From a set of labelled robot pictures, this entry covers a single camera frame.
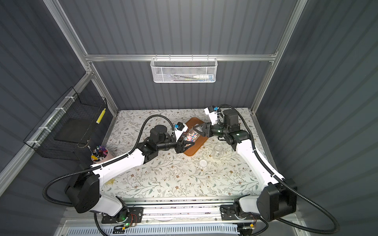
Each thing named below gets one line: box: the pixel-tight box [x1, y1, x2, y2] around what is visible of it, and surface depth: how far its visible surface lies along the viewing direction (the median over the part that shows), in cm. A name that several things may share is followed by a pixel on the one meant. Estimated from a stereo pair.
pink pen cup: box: [90, 145, 109, 165], surface depth 84 cm
